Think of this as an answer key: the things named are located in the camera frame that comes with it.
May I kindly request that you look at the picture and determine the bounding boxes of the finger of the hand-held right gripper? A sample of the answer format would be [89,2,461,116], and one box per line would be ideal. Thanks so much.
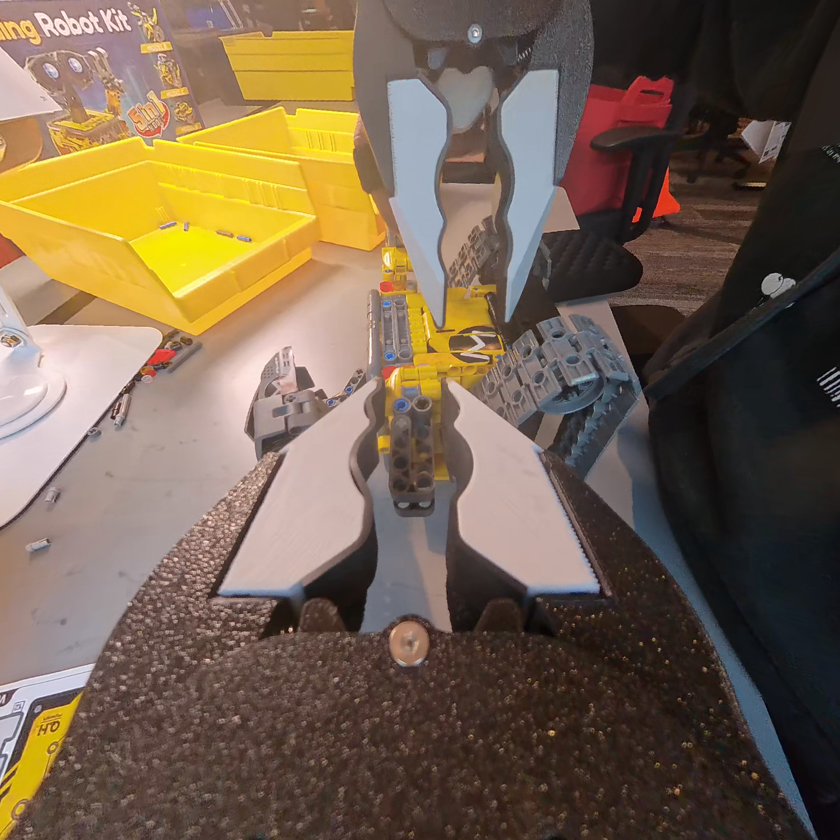
[387,77,455,330]
[494,67,562,324]

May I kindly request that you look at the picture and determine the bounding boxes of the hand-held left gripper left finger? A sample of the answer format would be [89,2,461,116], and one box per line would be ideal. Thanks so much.
[215,377,387,599]

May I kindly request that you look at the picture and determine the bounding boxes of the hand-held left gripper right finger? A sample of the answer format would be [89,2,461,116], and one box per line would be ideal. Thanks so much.
[441,379,603,597]

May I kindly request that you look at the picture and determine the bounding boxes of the yellow grey toy tracked vehicle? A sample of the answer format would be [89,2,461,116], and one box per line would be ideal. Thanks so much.
[364,217,643,521]

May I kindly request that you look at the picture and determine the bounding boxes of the white sticker sheet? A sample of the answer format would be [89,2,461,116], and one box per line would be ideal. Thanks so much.
[0,663,97,840]

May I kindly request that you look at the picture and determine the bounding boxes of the yellow plastic bin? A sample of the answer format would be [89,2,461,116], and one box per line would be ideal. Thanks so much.
[177,107,388,252]
[220,29,360,102]
[0,138,324,337]

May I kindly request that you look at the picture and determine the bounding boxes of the red bag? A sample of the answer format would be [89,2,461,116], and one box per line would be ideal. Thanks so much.
[577,75,677,217]

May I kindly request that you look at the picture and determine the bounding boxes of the grey toy motor block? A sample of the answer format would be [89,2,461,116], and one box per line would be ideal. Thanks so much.
[245,346,329,458]

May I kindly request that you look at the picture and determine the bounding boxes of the orange traffic cone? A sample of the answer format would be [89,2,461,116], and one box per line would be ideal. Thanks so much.
[633,167,681,224]

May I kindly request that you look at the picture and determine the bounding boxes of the small black red pieces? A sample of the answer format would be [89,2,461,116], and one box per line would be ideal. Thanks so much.
[138,331,202,383]

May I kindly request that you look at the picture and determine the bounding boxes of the black printed hoodie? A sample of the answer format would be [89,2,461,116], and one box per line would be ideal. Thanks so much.
[640,125,840,798]

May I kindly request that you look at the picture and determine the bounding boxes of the white book stand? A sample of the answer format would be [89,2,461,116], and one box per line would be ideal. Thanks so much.
[0,282,164,529]

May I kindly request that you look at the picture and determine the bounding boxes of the blue toy kit box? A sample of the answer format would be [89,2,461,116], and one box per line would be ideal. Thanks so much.
[0,0,206,175]

